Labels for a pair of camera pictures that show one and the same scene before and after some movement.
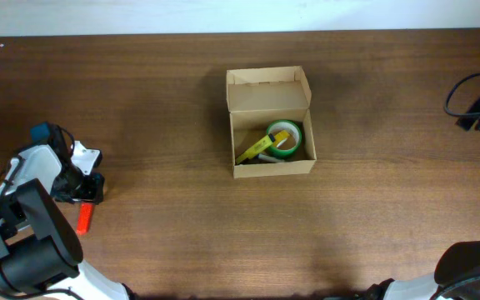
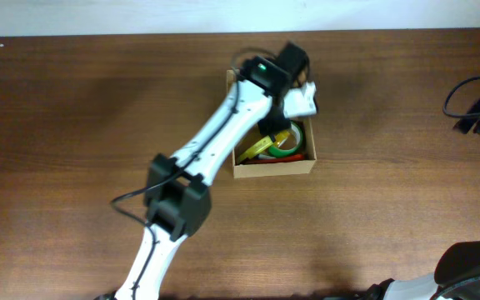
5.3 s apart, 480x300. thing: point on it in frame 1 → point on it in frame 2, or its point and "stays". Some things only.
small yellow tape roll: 281,138 stays
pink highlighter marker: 84,217 → 281,158
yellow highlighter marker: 256,148 stays
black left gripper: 93,192 → 271,122
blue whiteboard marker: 264,157 stays
